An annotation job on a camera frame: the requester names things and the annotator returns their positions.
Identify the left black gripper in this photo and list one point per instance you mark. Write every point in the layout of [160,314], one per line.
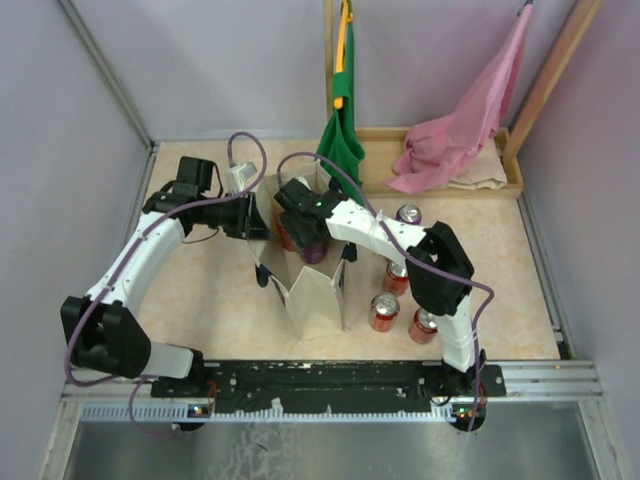
[250,223]

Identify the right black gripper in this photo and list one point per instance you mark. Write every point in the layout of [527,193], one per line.
[301,240]

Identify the red soda can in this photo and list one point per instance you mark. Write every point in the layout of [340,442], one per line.
[287,241]
[384,310]
[423,328]
[396,279]

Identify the purple soda can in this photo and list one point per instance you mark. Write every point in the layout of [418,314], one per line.
[314,254]
[409,214]

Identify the cream canvas tote bag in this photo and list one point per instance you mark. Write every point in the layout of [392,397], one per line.
[312,295]

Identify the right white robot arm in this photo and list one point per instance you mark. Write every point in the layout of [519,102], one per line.
[438,268]

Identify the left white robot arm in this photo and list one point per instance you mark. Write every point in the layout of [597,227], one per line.
[101,328]

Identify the green hanging shirt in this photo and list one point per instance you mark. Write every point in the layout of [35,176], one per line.
[339,141]

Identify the wooden tray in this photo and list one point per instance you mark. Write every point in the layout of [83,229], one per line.
[383,145]

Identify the pink hanging cloth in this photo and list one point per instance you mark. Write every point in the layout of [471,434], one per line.
[439,150]

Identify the beige folded cloth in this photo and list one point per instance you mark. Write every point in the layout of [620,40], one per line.
[484,172]

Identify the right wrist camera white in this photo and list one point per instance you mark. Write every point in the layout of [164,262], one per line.
[304,182]

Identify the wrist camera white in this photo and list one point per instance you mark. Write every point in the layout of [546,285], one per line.
[237,176]
[304,182]

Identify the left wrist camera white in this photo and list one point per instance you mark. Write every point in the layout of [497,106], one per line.
[237,176]

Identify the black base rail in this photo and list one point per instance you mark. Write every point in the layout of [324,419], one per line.
[342,387]

